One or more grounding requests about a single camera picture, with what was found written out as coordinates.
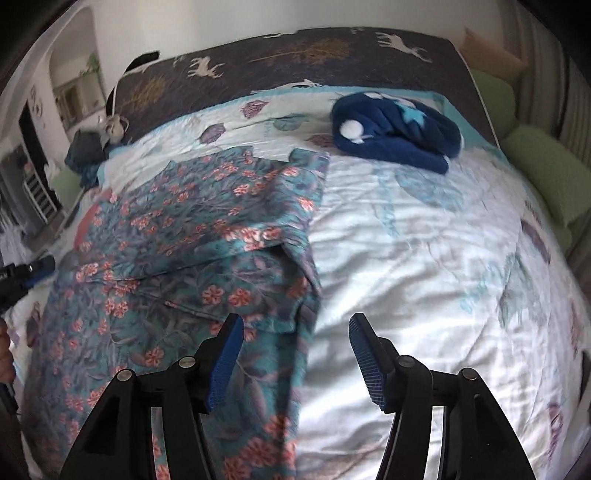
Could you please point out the teal floral pants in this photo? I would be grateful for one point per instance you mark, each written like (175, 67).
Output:
(184, 258)

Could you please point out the crumpled dark blue cloth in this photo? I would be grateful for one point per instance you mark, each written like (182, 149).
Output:
(85, 157)

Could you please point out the white slatted rack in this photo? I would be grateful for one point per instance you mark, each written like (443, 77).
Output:
(39, 194)

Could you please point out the small green cushion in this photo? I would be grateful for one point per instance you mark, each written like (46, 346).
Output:
(494, 99)

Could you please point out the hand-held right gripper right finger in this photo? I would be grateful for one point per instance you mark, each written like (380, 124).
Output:
(367, 364)

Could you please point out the peach pillow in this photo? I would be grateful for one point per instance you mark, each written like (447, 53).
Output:
(491, 53)

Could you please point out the white leaf print quilt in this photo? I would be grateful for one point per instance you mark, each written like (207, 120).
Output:
(415, 258)

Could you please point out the person's left hand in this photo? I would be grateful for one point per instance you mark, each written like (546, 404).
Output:
(4, 350)

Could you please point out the large green cushion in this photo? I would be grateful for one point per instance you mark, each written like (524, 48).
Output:
(542, 170)

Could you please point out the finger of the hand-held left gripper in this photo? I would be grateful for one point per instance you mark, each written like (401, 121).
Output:
(40, 267)

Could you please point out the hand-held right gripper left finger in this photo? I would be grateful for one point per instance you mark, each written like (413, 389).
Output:
(225, 364)

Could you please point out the small white grey bundle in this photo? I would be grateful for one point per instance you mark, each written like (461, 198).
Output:
(113, 127)

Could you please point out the dark blue fleece garment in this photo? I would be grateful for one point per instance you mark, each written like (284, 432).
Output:
(397, 134)

